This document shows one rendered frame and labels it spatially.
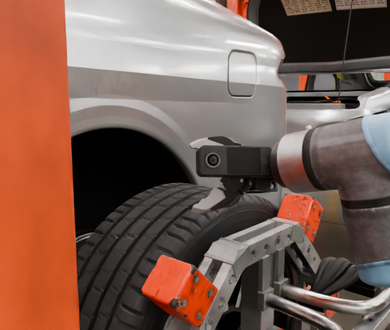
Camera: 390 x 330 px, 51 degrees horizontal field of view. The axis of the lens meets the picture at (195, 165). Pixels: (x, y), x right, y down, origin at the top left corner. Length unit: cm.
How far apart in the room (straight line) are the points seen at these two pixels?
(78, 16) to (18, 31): 67
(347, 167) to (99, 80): 66
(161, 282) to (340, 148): 33
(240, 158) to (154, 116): 56
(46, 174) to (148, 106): 78
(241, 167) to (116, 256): 32
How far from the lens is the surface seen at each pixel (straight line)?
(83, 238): 118
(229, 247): 75
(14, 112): 34
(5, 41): 35
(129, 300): 74
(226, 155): 61
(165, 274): 67
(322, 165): 56
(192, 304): 67
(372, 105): 336
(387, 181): 54
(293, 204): 98
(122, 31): 108
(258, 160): 62
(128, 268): 77
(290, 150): 58
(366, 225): 56
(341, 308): 84
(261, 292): 83
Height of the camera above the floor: 138
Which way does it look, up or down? 9 degrees down
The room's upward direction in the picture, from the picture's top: straight up
